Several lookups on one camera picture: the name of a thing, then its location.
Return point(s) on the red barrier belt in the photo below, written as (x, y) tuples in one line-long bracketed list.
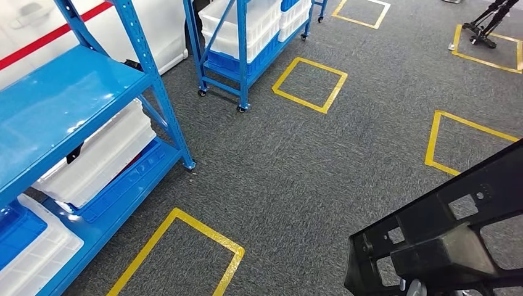
[(41, 41)]

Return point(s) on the large white plastic crate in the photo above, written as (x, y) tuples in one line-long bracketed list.
[(257, 24)]

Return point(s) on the small black hook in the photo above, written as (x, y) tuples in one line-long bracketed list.
[(73, 154)]

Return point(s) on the blue plastic crate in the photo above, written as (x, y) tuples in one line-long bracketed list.
[(122, 184), (261, 57), (20, 228), (289, 4)]

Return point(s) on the black tripod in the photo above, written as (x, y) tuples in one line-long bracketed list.
[(484, 34)]

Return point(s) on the small white block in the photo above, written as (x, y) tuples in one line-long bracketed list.
[(451, 47)]

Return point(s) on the yellow floor tape square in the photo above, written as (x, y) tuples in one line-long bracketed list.
[(482, 61), (204, 231), (432, 139)]

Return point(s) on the small white plastic crate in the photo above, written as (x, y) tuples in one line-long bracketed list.
[(294, 22)]

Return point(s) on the white and yellow tape square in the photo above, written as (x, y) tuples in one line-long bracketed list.
[(382, 16)]

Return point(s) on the black plastic panel part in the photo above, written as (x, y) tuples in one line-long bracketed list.
[(433, 241)]

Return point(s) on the white car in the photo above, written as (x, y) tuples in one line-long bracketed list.
[(163, 28)]

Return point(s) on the blue rack on casters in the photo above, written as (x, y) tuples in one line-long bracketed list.
[(242, 81), (322, 10)]

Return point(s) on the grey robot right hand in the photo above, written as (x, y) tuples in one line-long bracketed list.
[(414, 289)]

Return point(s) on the large blue metal shelf rack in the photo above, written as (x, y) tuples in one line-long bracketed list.
[(49, 94)]

